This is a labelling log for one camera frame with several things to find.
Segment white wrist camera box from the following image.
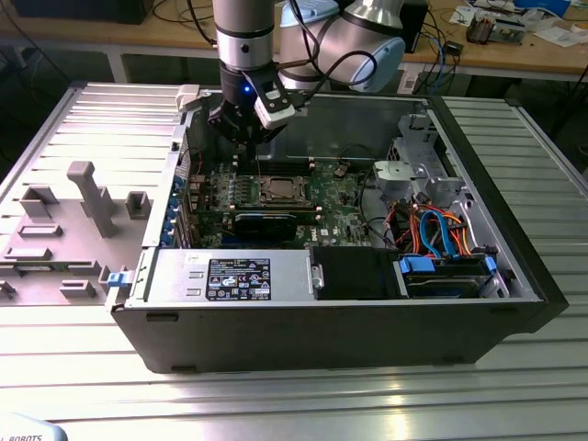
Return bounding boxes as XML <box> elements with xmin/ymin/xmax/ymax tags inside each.
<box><xmin>253</xmin><ymin>78</ymin><xmax>296</xmax><ymax>130</ymax></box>

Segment blue data cable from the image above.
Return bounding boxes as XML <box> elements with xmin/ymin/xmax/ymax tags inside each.
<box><xmin>418</xmin><ymin>209</ymin><xmax>458</xmax><ymax>259</ymax></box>

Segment silver CPU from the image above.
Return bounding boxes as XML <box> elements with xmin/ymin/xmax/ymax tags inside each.
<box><xmin>268</xmin><ymin>178</ymin><xmax>300</xmax><ymax>198</ymax></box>

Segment orange wire bundle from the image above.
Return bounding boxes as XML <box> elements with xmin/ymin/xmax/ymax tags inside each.
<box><xmin>392</xmin><ymin>204</ymin><xmax>477</xmax><ymax>258</ymax></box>

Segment grey power supply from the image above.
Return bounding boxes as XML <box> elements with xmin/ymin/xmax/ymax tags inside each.
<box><xmin>124</xmin><ymin>249</ymin><xmax>319</xmax><ymax>310</ymax></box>

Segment pale teach pendant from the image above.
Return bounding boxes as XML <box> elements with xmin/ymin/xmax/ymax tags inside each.
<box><xmin>0</xmin><ymin>411</ymin><xmax>70</xmax><ymax>441</ymax></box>

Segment blue box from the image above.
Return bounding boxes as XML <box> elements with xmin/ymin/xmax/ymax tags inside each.
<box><xmin>513</xmin><ymin>0</ymin><xmax>573</xmax><ymax>15</ymax></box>

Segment thick black cable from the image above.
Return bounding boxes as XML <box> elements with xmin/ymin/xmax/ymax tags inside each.
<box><xmin>356</xmin><ymin>167</ymin><xmax>391</xmax><ymax>252</ymax></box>

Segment dark flat case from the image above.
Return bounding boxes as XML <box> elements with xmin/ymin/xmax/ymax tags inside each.
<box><xmin>13</xmin><ymin>0</ymin><xmax>149</xmax><ymax>25</ymax></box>

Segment grey parts rack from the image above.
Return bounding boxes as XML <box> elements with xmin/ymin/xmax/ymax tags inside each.
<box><xmin>0</xmin><ymin>160</ymin><xmax>155</xmax><ymax>309</ymax></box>

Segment black graphics card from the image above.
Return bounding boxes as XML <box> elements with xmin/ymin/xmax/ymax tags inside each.
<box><xmin>232</xmin><ymin>211</ymin><xmax>299</xmax><ymax>243</ymax></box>

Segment hard disk in blue carrier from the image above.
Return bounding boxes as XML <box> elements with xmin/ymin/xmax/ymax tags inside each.
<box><xmin>393</xmin><ymin>254</ymin><xmax>501</xmax><ymax>302</ymax></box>

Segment red black twisted wire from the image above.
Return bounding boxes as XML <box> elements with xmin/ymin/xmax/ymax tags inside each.
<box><xmin>179</xmin><ymin>150</ymin><xmax>206</xmax><ymax>186</ymax></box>

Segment metal disk bay cage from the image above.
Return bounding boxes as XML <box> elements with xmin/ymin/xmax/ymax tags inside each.
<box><xmin>370</xmin><ymin>113</ymin><xmax>468</xmax><ymax>208</ymax></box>

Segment grey metal box part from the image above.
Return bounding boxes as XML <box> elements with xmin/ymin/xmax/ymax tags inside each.
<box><xmin>492</xmin><ymin>17</ymin><xmax>527</xmax><ymax>46</ymax></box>

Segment white papers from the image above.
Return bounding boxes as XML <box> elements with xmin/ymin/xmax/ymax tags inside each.
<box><xmin>527</xmin><ymin>25</ymin><xmax>587</xmax><ymax>47</ymax></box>

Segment copper finned CPU cooler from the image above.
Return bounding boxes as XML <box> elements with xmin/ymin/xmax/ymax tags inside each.
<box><xmin>466</xmin><ymin>12</ymin><xmax>496</xmax><ymax>45</ymax></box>

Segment thin black wire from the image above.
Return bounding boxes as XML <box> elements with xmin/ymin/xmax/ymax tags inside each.
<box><xmin>340</xmin><ymin>144</ymin><xmax>379</xmax><ymax>165</ymax></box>

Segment wooden desk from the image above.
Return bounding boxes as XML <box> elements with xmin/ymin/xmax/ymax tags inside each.
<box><xmin>0</xmin><ymin>0</ymin><xmax>588</xmax><ymax>84</ymax></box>

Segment black PC case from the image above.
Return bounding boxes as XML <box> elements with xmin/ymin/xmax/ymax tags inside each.
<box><xmin>109</xmin><ymin>82</ymin><xmax>571</xmax><ymax>376</ymax></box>

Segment black upright box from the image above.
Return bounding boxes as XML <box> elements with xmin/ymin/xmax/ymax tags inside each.
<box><xmin>404</xmin><ymin>0</ymin><xmax>429</xmax><ymax>55</ymax></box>

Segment green motherboard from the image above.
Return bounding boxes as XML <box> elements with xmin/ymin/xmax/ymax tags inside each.
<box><xmin>183</xmin><ymin>158</ymin><xmax>382</xmax><ymax>252</ymax></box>

